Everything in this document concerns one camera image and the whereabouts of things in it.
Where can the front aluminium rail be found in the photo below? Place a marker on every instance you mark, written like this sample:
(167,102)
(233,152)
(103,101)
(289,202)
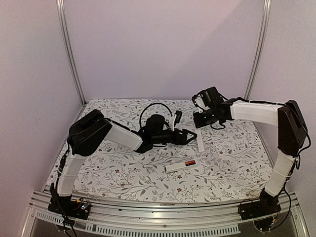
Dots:
(110,217)

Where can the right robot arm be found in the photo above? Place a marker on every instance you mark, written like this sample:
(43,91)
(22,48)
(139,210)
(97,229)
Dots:
(285,117)

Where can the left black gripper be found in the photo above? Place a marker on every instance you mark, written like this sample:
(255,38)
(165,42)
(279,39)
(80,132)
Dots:
(177,140)

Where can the left aluminium frame post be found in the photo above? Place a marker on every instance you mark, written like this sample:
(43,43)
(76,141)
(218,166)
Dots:
(69,52)

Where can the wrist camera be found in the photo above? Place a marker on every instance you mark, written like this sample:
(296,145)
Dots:
(198,102)
(175,119)

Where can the aluminium frame post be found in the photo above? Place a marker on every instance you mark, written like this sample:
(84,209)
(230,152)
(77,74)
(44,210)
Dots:
(69,52)
(259,48)

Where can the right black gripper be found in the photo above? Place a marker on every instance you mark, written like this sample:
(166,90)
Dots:
(198,123)

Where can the white remote control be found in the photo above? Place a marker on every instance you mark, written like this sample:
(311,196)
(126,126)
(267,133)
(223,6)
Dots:
(176,167)

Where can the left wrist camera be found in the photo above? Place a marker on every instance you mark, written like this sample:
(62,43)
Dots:
(175,119)

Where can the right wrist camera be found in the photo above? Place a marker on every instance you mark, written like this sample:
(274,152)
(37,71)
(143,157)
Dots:
(198,102)

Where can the red orange battery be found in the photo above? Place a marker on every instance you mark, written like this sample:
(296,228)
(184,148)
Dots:
(190,162)

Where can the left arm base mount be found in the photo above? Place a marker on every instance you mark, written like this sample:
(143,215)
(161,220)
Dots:
(79,208)

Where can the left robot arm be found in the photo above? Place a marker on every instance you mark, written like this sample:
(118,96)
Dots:
(87,134)

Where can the white remote battery cover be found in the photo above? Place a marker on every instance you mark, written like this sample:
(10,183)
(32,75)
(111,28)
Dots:
(200,144)

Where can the floral patterned table mat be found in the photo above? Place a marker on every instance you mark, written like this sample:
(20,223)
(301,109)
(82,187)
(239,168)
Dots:
(234,165)

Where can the right aluminium frame post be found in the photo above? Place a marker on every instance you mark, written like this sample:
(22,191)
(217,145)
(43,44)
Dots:
(259,48)

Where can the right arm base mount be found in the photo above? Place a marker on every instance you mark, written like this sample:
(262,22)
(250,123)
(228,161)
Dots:
(265,205)

